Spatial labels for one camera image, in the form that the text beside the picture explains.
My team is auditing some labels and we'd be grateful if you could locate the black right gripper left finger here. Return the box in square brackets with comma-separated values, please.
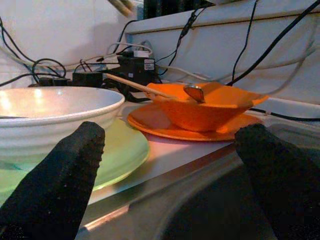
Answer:
[0, 121, 106, 240]

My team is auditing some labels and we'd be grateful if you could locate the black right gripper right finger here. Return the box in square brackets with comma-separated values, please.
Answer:
[234, 123, 320, 240]

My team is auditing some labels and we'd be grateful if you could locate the white ceramic bowl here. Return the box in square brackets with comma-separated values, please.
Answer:
[0, 86, 126, 165]

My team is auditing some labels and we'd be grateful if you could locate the light green plate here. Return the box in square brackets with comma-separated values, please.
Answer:
[0, 118, 150, 201]

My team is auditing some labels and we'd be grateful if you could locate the stainless steel sink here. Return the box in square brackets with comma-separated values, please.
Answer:
[74, 117, 320, 240]

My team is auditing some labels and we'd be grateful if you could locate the black power strip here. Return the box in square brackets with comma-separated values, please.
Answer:
[27, 71, 104, 88]

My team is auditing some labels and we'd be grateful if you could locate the orange plate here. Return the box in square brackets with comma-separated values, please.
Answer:
[126, 103, 263, 143]

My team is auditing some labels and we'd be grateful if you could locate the orange bowl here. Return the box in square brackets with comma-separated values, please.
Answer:
[146, 81, 270, 133]

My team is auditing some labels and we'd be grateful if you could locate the metal spoon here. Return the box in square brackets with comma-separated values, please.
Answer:
[183, 84, 206, 104]

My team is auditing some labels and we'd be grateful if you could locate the large black power adapter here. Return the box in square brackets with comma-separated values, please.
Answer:
[117, 56, 158, 86]

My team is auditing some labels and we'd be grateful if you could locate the white plug adapter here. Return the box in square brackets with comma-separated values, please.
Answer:
[133, 49, 153, 58]

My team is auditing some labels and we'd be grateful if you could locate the black cable behind sink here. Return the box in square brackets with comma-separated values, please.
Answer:
[249, 107, 320, 123]

